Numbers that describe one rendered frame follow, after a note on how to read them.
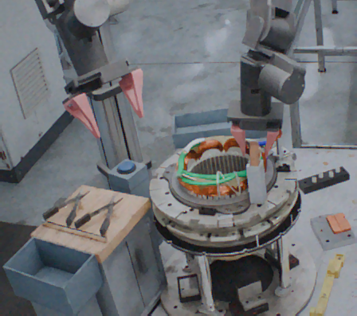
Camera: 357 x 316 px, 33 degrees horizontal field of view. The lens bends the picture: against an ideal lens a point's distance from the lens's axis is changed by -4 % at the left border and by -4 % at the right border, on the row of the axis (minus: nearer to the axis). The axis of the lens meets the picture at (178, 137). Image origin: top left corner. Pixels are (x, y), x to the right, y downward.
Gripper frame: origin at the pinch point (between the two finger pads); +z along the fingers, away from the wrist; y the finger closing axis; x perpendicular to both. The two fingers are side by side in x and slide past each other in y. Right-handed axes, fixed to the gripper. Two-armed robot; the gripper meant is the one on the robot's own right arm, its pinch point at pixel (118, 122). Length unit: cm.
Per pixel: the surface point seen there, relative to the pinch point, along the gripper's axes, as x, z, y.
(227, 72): 282, -2, 201
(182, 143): 49, 11, 32
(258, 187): 8.7, 22.7, 24.0
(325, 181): 47, 40, 68
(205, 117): 52, 8, 44
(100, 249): 25.5, 21.4, -5.3
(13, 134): 258, -21, 37
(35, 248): 38.9, 16.8, -15.2
